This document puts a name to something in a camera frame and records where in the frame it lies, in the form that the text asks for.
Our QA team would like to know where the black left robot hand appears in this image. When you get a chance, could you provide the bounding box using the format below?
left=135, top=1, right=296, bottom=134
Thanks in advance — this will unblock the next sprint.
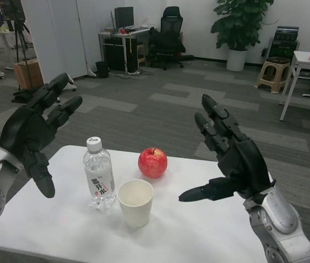
left=0, top=72, right=84, bottom=198

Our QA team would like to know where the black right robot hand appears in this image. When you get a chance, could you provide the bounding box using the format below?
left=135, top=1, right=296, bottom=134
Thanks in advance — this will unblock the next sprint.
left=178, top=94, right=274, bottom=205

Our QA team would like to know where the clear plastic water bottle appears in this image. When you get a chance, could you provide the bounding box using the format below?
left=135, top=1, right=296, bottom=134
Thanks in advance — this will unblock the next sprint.
left=82, top=136, right=117, bottom=210

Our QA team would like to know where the black bag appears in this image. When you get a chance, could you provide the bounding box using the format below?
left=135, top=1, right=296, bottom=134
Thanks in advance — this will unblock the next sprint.
left=12, top=87, right=39, bottom=105

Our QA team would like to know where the brown cardboard box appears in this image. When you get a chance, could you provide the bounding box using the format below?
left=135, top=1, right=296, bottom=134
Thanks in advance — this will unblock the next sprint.
left=13, top=58, right=45, bottom=90

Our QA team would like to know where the red apple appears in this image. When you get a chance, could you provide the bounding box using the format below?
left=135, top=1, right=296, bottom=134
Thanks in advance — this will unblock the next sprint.
left=138, top=147, right=169, bottom=179

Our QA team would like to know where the white wheeled partition panel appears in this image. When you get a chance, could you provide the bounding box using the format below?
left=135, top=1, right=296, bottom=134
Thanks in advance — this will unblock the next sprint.
left=74, top=0, right=114, bottom=77
left=24, top=0, right=77, bottom=93

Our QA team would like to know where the black trash bin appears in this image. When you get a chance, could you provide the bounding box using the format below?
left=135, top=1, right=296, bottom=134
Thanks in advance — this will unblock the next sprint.
left=95, top=61, right=110, bottom=79

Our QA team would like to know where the beige plastic stool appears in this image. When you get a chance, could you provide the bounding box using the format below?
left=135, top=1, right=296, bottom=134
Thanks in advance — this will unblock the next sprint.
left=254, top=56, right=291, bottom=94

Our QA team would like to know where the white round plant pot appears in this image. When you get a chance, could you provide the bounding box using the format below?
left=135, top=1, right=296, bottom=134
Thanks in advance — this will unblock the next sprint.
left=226, top=48, right=249, bottom=72

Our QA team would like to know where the white paper cup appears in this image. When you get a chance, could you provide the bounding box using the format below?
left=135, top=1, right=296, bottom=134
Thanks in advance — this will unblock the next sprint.
left=117, top=179, right=155, bottom=228

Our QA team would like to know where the black computer tower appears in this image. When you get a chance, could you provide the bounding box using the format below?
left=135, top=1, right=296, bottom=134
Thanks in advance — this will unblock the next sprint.
left=103, top=37, right=139, bottom=73

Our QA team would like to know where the white metal-legged table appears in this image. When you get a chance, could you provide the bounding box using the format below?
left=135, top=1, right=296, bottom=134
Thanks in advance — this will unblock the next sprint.
left=279, top=50, right=310, bottom=122

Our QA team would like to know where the black equipment rack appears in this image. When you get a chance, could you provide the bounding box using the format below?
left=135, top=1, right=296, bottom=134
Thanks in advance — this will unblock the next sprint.
left=268, top=26, right=301, bottom=60

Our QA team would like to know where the white office desk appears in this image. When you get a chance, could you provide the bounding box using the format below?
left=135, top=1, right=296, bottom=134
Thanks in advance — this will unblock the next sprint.
left=98, top=26, right=151, bottom=74

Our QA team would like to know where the green leafy potted plant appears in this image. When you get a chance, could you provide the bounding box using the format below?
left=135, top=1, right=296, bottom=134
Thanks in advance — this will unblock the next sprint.
left=211, top=0, right=275, bottom=52

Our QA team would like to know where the black mesh office chair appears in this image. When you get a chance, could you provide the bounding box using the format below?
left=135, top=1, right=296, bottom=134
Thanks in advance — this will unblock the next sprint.
left=147, top=5, right=195, bottom=71

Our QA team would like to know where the black computer monitor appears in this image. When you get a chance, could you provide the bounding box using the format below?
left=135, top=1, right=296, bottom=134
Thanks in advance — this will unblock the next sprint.
left=114, top=7, right=134, bottom=28

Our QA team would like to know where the black camera tripod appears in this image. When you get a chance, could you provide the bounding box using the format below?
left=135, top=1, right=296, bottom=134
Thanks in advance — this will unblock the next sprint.
left=5, top=0, right=33, bottom=91

